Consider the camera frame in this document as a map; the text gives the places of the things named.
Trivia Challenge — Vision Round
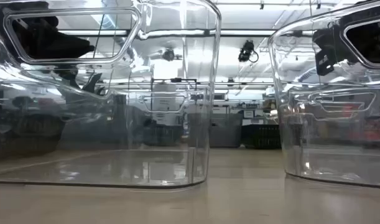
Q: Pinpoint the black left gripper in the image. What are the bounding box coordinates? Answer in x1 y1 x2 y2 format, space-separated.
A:
11 15 96 60

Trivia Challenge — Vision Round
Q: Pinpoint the shelf with red goods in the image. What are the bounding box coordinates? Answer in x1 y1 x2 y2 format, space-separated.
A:
345 104 380 142

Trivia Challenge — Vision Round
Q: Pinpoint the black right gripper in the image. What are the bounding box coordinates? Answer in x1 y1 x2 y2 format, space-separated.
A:
312 19 380 77

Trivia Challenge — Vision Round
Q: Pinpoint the clear plastic handled basket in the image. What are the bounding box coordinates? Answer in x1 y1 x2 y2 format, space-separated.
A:
0 0 222 190
268 0 380 189

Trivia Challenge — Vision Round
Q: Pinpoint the green snake plant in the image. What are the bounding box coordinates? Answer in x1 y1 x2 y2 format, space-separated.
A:
80 72 104 95

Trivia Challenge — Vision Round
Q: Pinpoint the white cylindrical tank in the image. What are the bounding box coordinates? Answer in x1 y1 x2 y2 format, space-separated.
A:
152 83 178 125

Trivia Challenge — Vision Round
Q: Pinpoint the black ceiling camera with cable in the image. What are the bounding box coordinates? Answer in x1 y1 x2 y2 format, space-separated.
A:
238 39 259 63

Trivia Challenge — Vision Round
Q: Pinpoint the grey plastic storage bin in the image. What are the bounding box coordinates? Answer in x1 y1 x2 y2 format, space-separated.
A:
210 111 244 148
57 93 147 151

